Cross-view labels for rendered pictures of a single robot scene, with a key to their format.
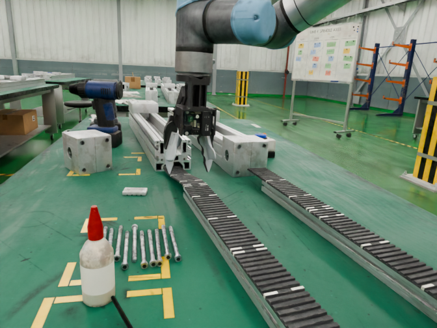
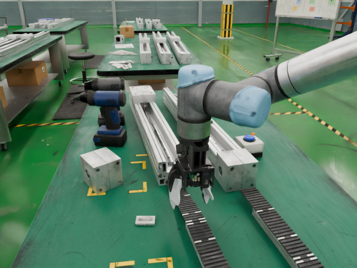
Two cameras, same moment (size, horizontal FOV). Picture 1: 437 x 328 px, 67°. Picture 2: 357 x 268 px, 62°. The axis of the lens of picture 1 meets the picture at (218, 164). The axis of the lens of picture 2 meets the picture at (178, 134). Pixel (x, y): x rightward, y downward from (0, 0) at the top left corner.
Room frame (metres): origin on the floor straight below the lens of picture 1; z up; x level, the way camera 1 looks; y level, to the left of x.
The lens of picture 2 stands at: (0.08, 0.04, 1.32)
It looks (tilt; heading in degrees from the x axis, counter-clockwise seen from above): 25 degrees down; 5
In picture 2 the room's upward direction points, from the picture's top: straight up
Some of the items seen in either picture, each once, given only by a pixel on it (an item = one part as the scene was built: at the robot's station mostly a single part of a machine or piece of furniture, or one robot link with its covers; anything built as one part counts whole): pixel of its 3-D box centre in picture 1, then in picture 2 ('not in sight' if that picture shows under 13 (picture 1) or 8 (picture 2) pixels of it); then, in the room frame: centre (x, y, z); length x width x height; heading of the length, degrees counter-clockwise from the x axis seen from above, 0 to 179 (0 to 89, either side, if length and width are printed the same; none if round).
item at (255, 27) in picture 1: (244, 23); (241, 101); (0.65, -0.04, 1.13); 0.11 x 0.11 x 0.08; 55
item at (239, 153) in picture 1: (248, 155); (239, 169); (0.90, -0.08, 0.83); 0.12 x 0.09 x 0.10; 110
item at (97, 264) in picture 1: (96, 254); not in sight; (0.34, 0.14, 0.84); 0.04 x 0.04 x 0.12
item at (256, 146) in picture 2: (257, 146); (246, 146); (1.10, -0.13, 0.81); 0.10 x 0.08 x 0.06; 110
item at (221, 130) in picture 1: (199, 129); (193, 119); (1.32, 0.08, 0.82); 0.80 x 0.10 x 0.09; 20
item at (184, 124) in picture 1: (193, 105); (194, 159); (0.69, 0.06, 0.98); 0.09 x 0.08 x 0.12; 20
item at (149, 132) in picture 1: (151, 129); (151, 124); (1.25, 0.26, 0.82); 0.80 x 0.10 x 0.09; 20
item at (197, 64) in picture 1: (195, 64); (195, 126); (0.69, 0.06, 1.06); 0.08 x 0.08 x 0.05
